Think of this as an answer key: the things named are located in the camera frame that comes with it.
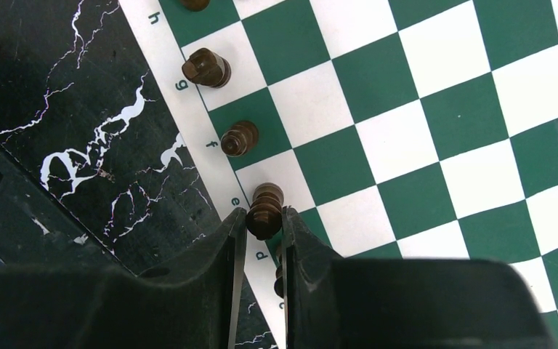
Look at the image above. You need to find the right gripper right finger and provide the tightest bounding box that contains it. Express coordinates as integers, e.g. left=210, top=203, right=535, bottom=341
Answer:
left=282, top=207, right=556, bottom=348

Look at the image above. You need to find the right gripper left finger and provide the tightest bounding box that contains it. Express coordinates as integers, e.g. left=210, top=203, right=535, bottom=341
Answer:
left=0, top=207, right=247, bottom=348

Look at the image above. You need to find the brown king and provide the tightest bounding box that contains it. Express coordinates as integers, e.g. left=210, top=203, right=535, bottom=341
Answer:
left=246, top=182, right=284, bottom=241

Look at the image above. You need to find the brown bishop chess piece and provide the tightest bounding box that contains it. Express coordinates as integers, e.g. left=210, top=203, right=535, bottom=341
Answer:
left=220, top=121, right=259, bottom=157

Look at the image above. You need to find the brown knight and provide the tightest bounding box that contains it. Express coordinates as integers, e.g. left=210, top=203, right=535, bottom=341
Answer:
left=182, top=48, right=232, bottom=88

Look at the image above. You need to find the brown rook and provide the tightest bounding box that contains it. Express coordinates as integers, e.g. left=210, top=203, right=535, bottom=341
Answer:
left=179, top=0, right=210, bottom=12

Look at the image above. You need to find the brown queen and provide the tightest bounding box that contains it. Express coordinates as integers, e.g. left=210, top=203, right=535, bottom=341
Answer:
left=273, top=244, right=285, bottom=299

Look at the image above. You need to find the green white chess board mat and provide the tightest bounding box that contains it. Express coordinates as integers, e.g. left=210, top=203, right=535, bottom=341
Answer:
left=121, top=1, right=558, bottom=342

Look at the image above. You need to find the black base frame rail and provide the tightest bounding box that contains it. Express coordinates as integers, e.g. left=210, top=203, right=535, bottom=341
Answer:
left=0, top=145, right=116, bottom=267

